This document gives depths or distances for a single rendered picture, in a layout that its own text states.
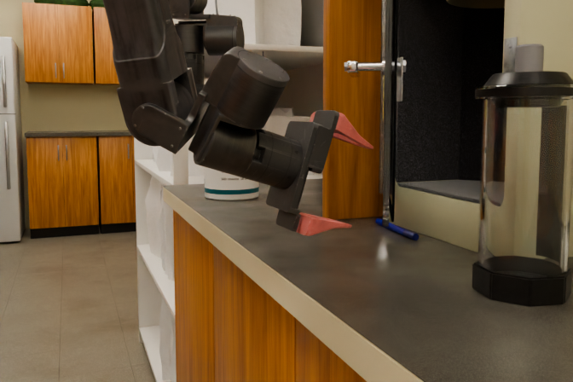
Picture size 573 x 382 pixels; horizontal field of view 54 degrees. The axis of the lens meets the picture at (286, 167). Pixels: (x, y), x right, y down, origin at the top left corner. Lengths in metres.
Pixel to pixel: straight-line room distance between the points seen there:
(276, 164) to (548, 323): 0.31
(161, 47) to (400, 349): 0.35
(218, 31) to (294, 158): 0.46
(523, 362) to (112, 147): 5.25
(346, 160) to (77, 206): 4.72
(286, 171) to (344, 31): 0.51
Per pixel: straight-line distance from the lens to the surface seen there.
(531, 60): 0.66
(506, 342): 0.55
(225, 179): 1.30
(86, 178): 5.62
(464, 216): 0.87
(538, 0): 0.82
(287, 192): 0.62
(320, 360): 0.71
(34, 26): 5.86
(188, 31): 1.04
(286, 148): 0.61
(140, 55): 0.58
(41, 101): 6.14
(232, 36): 1.01
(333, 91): 1.05
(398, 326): 0.56
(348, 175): 1.07
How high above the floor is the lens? 1.14
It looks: 5 degrees down
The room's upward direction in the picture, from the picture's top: straight up
